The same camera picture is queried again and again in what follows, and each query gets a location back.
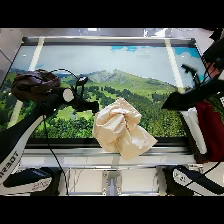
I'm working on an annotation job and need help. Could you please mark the black cable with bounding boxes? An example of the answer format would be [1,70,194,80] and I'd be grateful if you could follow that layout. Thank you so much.
[41,68,81,196]

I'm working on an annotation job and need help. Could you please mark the white garment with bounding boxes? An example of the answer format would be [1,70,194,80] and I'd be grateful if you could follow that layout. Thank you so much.
[181,107,208,155]

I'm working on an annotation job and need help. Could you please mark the red garment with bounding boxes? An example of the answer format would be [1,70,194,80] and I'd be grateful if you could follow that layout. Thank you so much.
[195,100,224,162]

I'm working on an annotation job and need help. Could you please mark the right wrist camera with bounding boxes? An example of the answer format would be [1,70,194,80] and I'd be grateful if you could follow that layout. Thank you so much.
[180,63,202,88]

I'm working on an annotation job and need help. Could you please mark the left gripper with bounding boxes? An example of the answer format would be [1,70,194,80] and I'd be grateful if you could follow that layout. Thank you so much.
[71,98,101,114]

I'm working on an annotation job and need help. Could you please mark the cream shirt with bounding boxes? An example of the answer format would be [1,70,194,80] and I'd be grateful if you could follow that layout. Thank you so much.
[92,97,159,161]

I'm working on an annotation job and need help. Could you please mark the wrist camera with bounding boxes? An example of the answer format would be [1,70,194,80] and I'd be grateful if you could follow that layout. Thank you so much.
[180,63,202,88]
[74,75,90,101]

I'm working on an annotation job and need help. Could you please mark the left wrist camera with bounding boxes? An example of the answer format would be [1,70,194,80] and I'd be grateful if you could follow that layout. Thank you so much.
[74,75,90,101]

